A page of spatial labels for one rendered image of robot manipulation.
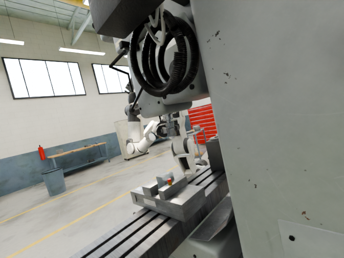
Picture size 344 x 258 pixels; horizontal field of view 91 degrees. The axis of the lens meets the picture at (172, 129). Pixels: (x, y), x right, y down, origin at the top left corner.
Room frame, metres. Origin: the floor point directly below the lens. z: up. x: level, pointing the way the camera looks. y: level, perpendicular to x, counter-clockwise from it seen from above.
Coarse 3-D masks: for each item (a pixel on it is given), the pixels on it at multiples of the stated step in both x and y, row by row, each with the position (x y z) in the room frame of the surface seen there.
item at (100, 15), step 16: (96, 0) 0.38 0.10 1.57; (112, 0) 0.34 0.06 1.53; (128, 0) 0.32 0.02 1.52; (144, 0) 0.33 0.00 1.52; (160, 0) 0.34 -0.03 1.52; (96, 16) 0.39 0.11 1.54; (112, 16) 0.36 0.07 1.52; (128, 16) 0.37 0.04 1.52; (144, 16) 0.38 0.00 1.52; (96, 32) 0.40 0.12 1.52; (112, 32) 0.41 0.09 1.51; (128, 32) 0.43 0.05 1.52
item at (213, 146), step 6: (210, 138) 1.05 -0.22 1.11; (216, 138) 1.01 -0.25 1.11; (210, 144) 1.02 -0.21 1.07; (216, 144) 1.00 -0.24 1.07; (210, 150) 1.02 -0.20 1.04; (216, 150) 1.00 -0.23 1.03; (210, 156) 1.03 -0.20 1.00; (216, 156) 1.01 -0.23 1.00; (210, 162) 1.03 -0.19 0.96; (216, 162) 1.01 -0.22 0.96; (222, 162) 0.99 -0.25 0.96; (216, 168) 1.02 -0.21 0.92; (222, 168) 0.99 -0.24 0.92
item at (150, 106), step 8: (128, 56) 0.78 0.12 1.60; (128, 64) 0.80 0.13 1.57; (136, 80) 0.77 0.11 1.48; (136, 88) 0.78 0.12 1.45; (136, 96) 0.80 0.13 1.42; (144, 96) 0.75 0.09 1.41; (152, 96) 0.71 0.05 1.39; (144, 104) 0.76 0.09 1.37; (152, 104) 0.72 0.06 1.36; (160, 104) 0.69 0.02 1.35; (176, 104) 0.72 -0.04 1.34; (184, 104) 0.76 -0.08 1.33; (144, 112) 0.77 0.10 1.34; (152, 112) 0.73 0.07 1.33; (160, 112) 0.70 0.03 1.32; (168, 112) 0.70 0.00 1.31
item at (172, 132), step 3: (174, 123) 0.81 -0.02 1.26; (165, 126) 0.80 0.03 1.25; (168, 126) 0.79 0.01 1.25; (171, 126) 0.79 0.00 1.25; (174, 126) 0.80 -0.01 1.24; (168, 129) 0.79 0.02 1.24; (171, 129) 0.79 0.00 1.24; (174, 129) 0.80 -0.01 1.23; (168, 132) 0.79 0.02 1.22; (171, 132) 0.79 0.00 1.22; (174, 132) 0.79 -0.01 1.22; (168, 135) 0.79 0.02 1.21; (171, 135) 0.79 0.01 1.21; (174, 135) 0.79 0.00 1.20
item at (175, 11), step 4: (168, 0) 0.57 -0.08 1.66; (164, 4) 0.58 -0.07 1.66; (168, 4) 0.57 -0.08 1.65; (172, 4) 0.56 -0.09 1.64; (176, 4) 0.55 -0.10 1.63; (188, 4) 0.52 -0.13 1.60; (164, 8) 0.58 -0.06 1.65; (168, 8) 0.57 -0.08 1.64; (172, 8) 0.56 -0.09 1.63; (176, 8) 0.55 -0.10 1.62; (180, 8) 0.54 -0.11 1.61; (184, 8) 0.53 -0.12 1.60; (188, 8) 0.52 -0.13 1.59; (172, 12) 0.57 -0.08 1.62; (176, 12) 0.55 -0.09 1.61; (180, 12) 0.54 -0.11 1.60; (188, 12) 0.52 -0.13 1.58; (188, 16) 0.53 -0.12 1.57; (192, 16) 0.52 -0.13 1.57; (192, 20) 0.53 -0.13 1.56
